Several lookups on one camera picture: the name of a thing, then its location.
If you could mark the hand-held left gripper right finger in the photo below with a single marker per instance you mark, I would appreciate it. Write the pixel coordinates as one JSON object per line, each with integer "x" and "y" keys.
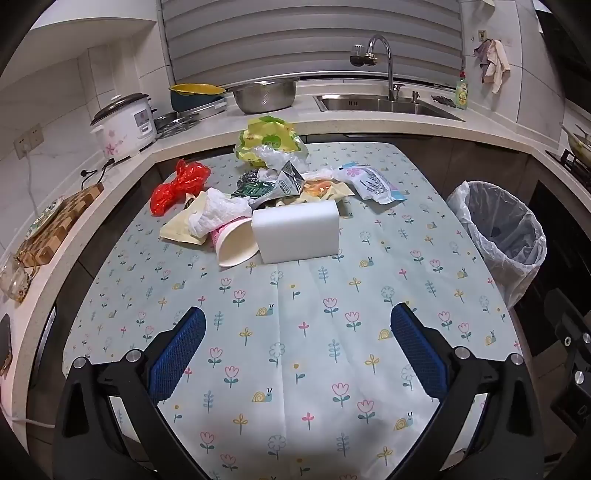
{"x": 418, "y": 355}

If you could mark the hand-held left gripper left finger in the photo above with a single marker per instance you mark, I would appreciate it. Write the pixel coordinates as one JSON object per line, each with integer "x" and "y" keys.
{"x": 178, "y": 355}

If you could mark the trash bin with plastic liner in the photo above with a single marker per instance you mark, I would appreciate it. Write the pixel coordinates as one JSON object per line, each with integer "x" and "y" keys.
{"x": 498, "y": 230}

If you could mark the white floral packet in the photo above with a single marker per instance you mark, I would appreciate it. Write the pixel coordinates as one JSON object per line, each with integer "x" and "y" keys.
{"x": 369, "y": 182}

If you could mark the steel wool scrubber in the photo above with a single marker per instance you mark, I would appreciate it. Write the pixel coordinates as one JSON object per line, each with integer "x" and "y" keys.
{"x": 249, "y": 179}

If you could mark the pale yellow chip wrapper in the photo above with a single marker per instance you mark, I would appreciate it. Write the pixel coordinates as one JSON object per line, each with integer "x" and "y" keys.
{"x": 323, "y": 190}

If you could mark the yellow green plastic bag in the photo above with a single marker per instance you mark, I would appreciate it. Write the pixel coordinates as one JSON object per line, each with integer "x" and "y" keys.
{"x": 270, "y": 138}

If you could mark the pink paper cup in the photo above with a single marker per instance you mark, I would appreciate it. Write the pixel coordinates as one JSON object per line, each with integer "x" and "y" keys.
{"x": 235, "y": 244}

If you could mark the floral tablecloth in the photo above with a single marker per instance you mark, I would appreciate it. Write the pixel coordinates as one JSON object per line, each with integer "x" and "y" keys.
{"x": 300, "y": 300}

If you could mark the white crumpled tissue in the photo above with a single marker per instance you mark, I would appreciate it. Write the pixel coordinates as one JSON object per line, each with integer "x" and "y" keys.
{"x": 219, "y": 210}

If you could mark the red plastic bag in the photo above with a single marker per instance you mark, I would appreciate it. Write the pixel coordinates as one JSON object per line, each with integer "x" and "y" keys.
{"x": 178, "y": 187}

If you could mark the white sponge block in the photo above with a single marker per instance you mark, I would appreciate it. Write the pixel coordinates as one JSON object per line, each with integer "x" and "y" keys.
{"x": 298, "y": 233}

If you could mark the wooden cutting board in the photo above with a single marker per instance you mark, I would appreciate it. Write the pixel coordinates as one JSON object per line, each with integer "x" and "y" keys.
{"x": 69, "y": 214}

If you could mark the dark green packet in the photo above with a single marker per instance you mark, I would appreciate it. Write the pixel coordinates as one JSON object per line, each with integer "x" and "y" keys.
{"x": 251, "y": 191}

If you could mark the glass cup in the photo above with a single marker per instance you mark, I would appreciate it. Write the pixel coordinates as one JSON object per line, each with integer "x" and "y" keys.
{"x": 14, "y": 279}

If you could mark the patterned plate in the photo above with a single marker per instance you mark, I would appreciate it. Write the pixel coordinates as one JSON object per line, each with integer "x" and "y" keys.
{"x": 44, "y": 217}

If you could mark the grey milk carton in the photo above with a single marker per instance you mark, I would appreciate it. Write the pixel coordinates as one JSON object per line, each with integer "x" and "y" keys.
{"x": 288, "y": 182}

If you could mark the black gas stove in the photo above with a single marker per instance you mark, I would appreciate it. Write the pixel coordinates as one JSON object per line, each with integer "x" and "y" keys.
{"x": 570, "y": 161}

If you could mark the clear plastic bag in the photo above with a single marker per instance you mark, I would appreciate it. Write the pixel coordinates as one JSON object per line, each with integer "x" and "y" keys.
{"x": 277, "y": 157}

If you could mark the beige wok with lid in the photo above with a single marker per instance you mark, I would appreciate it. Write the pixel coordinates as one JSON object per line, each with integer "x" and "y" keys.
{"x": 581, "y": 143}

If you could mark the metal steamer rack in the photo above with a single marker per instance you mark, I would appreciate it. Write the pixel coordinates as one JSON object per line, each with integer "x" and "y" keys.
{"x": 175, "y": 124}

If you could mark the white floral rice cooker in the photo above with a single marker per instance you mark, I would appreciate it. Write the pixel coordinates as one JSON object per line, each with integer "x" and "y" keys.
{"x": 124, "y": 127}

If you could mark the stainless steel sink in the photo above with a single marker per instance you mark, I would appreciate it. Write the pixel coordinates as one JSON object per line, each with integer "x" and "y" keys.
{"x": 392, "y": 106}

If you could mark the dark scouring pad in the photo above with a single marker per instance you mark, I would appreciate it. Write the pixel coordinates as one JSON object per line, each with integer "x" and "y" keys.
{"x": 443, "y": 99}

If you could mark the yellow and blue colander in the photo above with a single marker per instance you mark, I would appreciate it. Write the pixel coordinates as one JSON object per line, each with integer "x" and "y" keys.
{"x": 196, "y": 94}

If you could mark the green dish soap bottle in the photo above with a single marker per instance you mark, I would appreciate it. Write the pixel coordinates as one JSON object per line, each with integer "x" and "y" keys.
{"x": 461, "y": 92}

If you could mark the stainless steel colander bowl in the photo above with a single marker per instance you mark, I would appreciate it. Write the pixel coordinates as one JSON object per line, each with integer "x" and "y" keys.
{"x": 263, "y": 94}

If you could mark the chrome kitchen faucet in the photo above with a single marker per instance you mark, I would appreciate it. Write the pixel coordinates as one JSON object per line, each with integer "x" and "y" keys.
{"x": 390, "y": 69}

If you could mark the beige hanging cloth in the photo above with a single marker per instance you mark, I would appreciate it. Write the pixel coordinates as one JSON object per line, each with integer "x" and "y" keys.
{"x": 498, "y": 62}

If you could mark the grey hanging cloth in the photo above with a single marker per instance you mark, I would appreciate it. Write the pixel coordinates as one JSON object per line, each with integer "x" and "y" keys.
{"x": 481, "y": 53}

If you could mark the wall power outlet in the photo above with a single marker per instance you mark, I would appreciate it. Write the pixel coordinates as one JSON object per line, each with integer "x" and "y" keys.
{"x": 28, "y": 142}

